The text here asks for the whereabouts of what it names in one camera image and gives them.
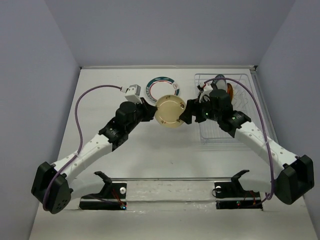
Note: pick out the yellow brown patterned plate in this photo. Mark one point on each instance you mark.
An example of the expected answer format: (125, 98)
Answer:
(230, 91)

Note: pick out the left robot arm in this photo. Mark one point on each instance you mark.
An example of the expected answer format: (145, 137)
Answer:
(52, 184)

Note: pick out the green red rimmed white plate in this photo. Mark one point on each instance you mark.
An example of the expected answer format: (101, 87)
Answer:
(161, 86)

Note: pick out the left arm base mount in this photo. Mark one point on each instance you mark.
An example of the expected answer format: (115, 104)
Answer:
(112, 196)

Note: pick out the white wire dish rack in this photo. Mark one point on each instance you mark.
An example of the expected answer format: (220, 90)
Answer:
(246, 126)

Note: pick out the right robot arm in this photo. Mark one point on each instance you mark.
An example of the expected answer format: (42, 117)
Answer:
(291, 176)

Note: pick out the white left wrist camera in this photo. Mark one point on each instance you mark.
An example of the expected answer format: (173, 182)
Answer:
(132, 94)

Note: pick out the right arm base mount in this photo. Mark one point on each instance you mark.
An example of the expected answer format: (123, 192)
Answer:
(229, 195)

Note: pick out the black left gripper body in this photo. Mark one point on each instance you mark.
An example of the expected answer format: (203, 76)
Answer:
(140, 112)

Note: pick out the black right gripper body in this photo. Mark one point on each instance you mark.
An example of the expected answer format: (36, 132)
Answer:
(208, 112)

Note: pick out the dark blue rimmed white plate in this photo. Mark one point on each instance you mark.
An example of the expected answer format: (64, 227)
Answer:
(219, 82)

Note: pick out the cream plate with small prints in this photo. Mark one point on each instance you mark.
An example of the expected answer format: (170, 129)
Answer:
(169, 109)

